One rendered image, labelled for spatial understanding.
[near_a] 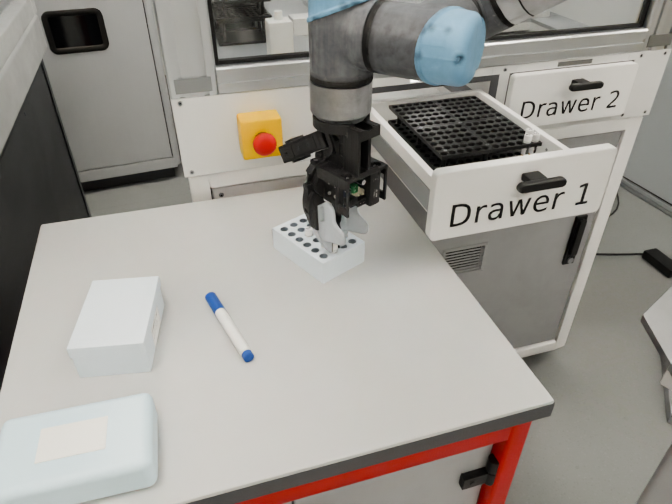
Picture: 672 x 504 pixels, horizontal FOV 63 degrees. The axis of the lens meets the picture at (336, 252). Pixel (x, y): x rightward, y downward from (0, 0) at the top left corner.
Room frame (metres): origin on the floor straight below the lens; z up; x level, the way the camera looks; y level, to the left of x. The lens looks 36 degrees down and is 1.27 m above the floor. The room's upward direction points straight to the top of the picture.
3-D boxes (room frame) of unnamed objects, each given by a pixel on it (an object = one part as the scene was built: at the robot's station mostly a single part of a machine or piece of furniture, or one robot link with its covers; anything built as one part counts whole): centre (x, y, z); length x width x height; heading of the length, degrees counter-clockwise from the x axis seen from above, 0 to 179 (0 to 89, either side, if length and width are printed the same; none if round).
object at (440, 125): (0.89, -0.21, 0.87); 0.22 x 0.18 x 0.06; 17
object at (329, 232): (0.63, 0.01, 0.85); 0.06 x 0.03 x 0.09; 42
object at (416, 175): (0.90, -0.21, 0.86); 0.40 x 0.26 x 0.06; 17
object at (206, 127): (1.48, -0.08, 0.87); 1.02 x 0.95 x 0.14; 107
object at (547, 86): (1.10, -0.48, 0.87); 0.29 x 0.02 x 0.11; 107
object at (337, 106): (0.65, -0.01, 1.03); 0.08 x 0.08 x 0.05
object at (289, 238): (0.70, 0.03, 0.78); 0.12 x 0.08 x 0.04; 41
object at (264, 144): (0.87, 0.12, 0.88); 0.04 x 0.03 x 0.04; 107
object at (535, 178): (0.68, -0.28, 0.91); 0.07 x 0.04 x 0.01; 107
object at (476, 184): (0.70, -0.27, 0.87); 0.29 x 0.02 x 0.11; 107
